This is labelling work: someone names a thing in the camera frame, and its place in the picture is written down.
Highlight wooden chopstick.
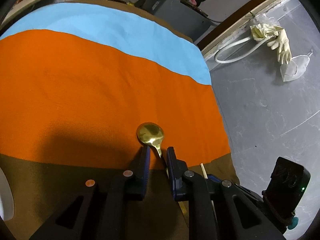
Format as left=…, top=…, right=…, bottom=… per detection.
left=200, top=163, right=208, bottom=179

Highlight gold spoon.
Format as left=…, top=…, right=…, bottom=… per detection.
left=136, top=122, right=169, bottom=176

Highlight white utensil holder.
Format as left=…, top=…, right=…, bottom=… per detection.
left=0, top=168, right=15, bottom=221

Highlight white mesh strainer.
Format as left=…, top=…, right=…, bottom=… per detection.
left=280, top=50, right=313, bottom=82

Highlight striped blue orange brown cloth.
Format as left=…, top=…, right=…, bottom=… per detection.
left=1, top=0, right=239, bottom=239

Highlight cream rubber gloves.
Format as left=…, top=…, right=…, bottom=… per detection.
left=250, top=23, right=292, bottom=64

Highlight grey cabinet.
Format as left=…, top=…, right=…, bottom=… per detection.
left=142, top=0, right=214, bottom=41

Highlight white hose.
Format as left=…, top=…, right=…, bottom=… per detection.
left=214, top=36, right=267, bottom=65

